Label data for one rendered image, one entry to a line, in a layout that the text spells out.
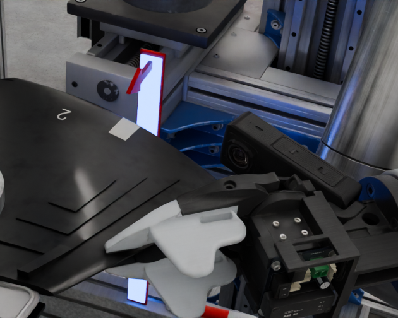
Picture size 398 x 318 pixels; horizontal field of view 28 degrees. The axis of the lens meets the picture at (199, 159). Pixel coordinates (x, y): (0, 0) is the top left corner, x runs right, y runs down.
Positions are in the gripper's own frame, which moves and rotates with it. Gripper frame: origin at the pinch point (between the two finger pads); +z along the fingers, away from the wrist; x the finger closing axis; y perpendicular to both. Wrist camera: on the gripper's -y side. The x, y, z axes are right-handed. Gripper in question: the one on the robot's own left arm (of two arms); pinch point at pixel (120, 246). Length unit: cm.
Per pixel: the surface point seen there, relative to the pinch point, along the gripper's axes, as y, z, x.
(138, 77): -20.4, -7.2, 1.6
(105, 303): -21.8, -6.1, 35.4
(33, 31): -246, -37, 145
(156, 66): -23.0, -9.8, 2.5
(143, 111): -23.1, -8.9, 7.8
